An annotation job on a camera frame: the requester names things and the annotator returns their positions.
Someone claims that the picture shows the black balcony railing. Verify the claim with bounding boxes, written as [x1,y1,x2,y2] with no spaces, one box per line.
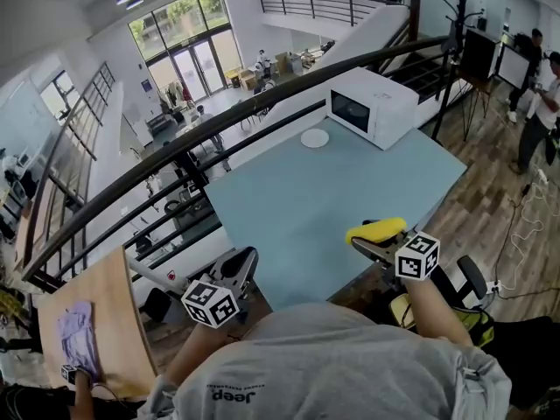
[24,61,116,275]
[256,0,397,28]

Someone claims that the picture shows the light blue table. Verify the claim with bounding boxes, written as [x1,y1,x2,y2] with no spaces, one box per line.
[203,118,469,312]

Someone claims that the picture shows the black office chair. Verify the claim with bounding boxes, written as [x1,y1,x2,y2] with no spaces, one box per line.
[380,255,560,410]

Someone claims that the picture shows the wooden desk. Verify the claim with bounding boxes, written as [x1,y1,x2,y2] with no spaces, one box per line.
[37,246,189,400]

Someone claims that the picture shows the yellow-green bag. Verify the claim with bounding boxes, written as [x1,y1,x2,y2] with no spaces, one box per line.
[454,306,495,349]

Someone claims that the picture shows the person's left forearm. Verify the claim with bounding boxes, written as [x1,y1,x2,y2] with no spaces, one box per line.
[164,321,231,387]

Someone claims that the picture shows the black cabinet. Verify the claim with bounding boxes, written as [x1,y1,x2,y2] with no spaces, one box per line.
[461,27,500,81]

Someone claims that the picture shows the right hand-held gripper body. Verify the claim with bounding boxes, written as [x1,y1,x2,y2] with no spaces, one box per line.
[374,230,441,291]

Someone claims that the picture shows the white microwave oven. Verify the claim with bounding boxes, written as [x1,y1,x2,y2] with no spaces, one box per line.
[324,66,420,151]

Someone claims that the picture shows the yellow banana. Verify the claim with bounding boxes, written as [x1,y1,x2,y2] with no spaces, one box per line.
[345,217,407,243]

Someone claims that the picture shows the black coat rack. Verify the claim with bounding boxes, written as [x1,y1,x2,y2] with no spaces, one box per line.
[430,0,485,142]

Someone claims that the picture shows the pale yellow pad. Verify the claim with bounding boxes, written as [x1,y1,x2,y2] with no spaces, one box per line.
[390,294,417,328]

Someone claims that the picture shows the glass entrance doors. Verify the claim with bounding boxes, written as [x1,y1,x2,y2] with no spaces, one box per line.
[128,0,242,104]

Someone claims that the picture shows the white round plate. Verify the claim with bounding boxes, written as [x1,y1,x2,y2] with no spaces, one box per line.
[300,129,330,149]

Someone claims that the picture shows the side table with hairpin legs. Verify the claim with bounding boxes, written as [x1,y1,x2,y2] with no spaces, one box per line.
[454,66,494,142]

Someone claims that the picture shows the person's grey shirt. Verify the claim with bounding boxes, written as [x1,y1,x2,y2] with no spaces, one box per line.
[137,302,513,420]

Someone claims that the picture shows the white floor cable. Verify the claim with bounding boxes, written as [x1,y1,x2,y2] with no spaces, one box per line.
[509,179,548,257]

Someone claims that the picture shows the grey trash bin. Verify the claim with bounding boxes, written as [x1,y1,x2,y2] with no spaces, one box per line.
[143,286,174,323]

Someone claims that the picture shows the black curved railing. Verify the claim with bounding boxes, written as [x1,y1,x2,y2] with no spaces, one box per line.
[21,35,460,295]

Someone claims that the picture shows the white framed panel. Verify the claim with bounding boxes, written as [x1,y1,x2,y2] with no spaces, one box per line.
[496,41,533,90]

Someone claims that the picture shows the purple cloth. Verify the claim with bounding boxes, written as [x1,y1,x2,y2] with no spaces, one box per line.
[56,300,104,382]

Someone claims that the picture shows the person's right forearm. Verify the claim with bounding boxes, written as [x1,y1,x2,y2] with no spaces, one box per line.
[400,277,476,347]

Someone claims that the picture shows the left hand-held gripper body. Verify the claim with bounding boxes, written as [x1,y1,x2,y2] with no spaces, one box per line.
[180,271,253,330]

